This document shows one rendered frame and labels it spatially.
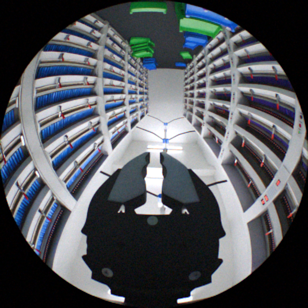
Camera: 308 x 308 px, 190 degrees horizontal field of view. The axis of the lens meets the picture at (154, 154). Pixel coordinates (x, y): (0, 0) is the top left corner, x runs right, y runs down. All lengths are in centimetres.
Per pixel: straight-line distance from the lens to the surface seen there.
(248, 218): 86
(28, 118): 59
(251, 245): 88
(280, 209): 92
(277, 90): 76
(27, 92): 62
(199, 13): 83
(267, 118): 75
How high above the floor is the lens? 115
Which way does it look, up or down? 32 degrees up
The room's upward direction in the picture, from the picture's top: 179 degrees clockwise
